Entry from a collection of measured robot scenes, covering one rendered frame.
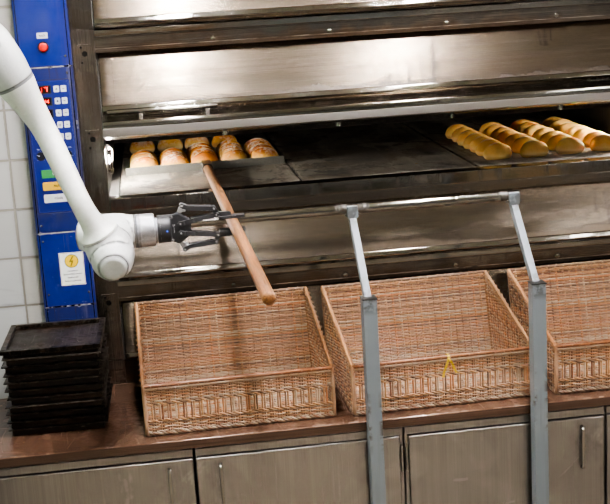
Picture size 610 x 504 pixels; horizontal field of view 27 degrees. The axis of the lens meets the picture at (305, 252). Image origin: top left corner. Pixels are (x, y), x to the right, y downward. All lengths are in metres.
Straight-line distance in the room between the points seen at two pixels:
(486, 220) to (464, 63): 0.51
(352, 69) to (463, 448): 1.21
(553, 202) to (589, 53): 0.49
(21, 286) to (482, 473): 1.52
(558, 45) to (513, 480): 1.37
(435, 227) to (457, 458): 0.79
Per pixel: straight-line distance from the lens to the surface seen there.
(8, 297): 4.02
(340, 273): 4.05
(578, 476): 3.85
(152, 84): 3.89
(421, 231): 4.06
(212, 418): 3.61
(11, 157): 3.94
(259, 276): 2.74
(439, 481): 3.73
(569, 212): 4.19
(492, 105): 3.90
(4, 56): 3.18
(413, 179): 4.02
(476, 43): 4.04
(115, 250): 3.15
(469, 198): 3.68
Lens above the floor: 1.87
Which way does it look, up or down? 13 degrees down
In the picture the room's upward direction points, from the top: 3 degrees counter-clockwise
